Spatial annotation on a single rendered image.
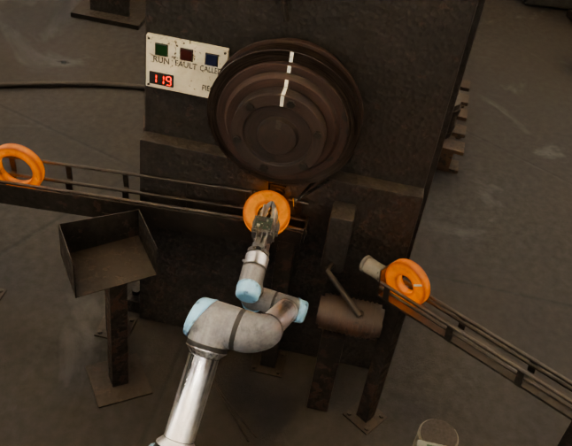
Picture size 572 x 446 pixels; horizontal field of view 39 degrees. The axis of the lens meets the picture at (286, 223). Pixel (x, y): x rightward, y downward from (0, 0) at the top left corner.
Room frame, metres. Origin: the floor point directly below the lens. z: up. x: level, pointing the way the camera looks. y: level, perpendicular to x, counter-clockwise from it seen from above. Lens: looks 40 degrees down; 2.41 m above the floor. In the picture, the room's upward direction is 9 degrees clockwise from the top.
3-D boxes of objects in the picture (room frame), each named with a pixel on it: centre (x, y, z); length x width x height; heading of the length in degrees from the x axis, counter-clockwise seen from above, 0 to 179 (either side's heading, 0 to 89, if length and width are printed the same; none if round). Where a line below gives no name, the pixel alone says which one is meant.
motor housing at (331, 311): (1.91, -0.26, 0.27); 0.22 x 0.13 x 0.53; 85
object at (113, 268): (1.85, 0.55, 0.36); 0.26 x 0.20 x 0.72; 120
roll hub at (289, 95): (1.97, 0.06, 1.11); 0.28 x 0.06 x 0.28; 85
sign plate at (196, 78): (2.21, 0.38, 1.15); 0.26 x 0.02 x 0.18; 85
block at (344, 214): (2.06, -0.18, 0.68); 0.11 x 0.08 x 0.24; 175
